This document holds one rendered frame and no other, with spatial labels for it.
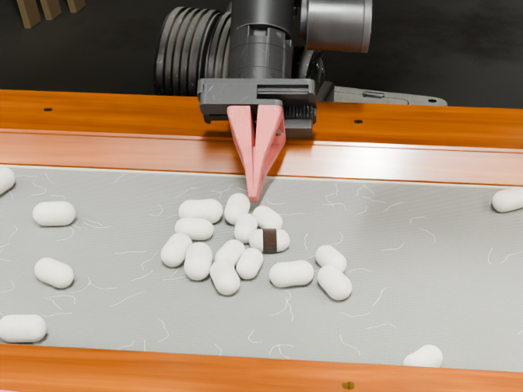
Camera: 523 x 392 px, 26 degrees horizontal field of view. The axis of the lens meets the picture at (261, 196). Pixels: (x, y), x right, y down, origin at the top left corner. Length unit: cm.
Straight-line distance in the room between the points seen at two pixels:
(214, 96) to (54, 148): 18
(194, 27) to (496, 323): 55
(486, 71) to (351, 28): 221
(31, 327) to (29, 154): 29
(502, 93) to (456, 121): 200
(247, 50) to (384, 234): 20
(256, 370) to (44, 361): 14
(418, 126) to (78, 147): 32
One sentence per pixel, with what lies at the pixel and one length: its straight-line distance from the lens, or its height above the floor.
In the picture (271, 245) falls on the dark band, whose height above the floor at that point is 75.
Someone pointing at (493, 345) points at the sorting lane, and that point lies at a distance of 84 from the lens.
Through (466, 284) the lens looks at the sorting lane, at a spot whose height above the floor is 74.
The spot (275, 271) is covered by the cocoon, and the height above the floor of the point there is 76.
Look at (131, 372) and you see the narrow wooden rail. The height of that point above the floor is 76.
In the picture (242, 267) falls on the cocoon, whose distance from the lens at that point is 88.
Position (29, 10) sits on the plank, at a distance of 355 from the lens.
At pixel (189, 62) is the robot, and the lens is 125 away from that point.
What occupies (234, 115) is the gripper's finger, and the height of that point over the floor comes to 82.
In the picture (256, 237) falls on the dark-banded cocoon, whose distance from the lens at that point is 91.
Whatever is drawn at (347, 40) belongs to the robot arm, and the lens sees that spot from 103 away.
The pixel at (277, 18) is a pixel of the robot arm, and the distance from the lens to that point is 102.
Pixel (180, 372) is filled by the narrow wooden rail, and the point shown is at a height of 76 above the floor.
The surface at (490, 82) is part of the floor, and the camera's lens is 316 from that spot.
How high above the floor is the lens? 123
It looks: 29 degrees down
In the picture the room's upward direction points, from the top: straight up
